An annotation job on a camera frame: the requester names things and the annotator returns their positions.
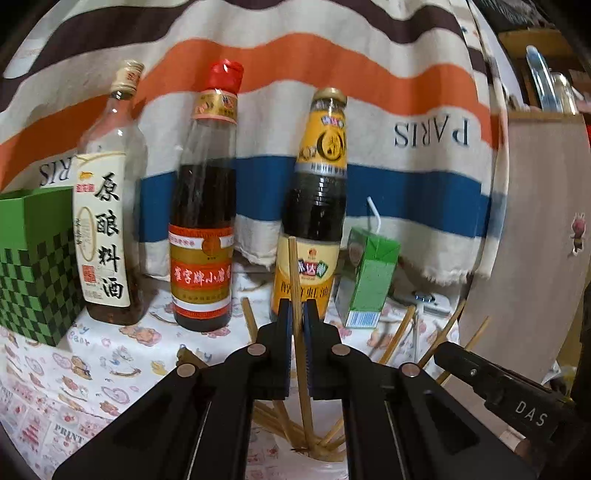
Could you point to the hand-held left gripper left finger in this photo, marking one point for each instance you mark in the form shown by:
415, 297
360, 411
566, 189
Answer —
287, 323

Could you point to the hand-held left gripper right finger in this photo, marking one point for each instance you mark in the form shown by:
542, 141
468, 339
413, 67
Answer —
308, 323

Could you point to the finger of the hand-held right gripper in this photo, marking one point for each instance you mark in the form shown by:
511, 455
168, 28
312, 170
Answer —
498, 387

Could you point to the wooden chopstick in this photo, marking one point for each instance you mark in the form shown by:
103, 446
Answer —
292, 267

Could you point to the bunch of wooden chopsticks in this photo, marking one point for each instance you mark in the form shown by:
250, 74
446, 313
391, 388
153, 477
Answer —
397, 335

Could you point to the translucent plastic cup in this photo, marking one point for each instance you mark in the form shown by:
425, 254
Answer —
295, 468

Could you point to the green drink carton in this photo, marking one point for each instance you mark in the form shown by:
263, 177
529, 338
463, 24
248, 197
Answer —
369, 286

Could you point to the red cap sesame oil bottle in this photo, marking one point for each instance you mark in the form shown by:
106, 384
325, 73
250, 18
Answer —
201, 267

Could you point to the white power strip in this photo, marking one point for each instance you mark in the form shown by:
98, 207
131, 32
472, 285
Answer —
431, 302

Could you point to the yellow label oyster sauce bottle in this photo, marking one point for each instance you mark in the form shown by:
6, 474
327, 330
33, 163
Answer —
318, 203

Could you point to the white drinking straw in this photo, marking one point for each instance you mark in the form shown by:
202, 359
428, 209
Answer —
375, 214

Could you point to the bear print cloth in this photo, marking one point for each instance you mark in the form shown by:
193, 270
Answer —
129, 360

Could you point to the cartoon sticker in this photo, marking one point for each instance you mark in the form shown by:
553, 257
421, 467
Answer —
578, 233

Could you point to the clear cooking wine bottle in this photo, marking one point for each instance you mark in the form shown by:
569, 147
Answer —
101, 230

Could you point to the pink stamp print cloth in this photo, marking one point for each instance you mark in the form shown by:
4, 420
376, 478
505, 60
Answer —
60, 429

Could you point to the green checkered box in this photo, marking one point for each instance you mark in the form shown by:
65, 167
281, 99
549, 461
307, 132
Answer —
37, 286

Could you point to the striped cloth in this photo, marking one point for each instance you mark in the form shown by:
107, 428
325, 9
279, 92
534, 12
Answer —
323, 55

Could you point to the shiny metal object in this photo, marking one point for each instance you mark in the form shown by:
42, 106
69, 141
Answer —
545, 83

